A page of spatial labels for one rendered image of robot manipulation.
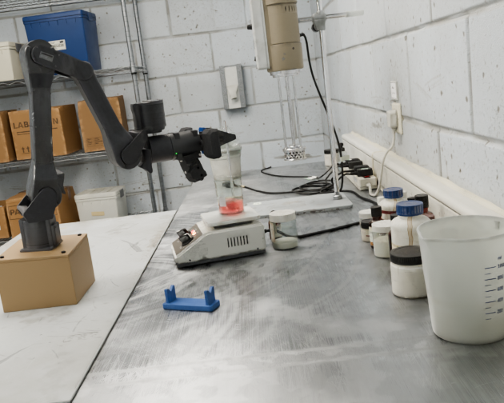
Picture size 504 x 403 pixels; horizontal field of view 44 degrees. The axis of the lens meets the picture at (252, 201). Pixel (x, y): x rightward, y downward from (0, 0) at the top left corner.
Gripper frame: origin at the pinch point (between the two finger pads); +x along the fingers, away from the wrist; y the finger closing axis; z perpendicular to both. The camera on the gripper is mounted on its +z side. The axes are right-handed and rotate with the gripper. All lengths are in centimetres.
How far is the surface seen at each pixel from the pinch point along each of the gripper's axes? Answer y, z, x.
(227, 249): 6.2, 23.3, -4.2
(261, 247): 8.0, 24.1, 3.0
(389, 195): 22.7, 15.1, 27.1
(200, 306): 30.6, 25.0, -20.2
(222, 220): 4.9, 17.0, -3.9
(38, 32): -233, -50, -2
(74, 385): 44, 26, -44
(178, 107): -234, -1, 72
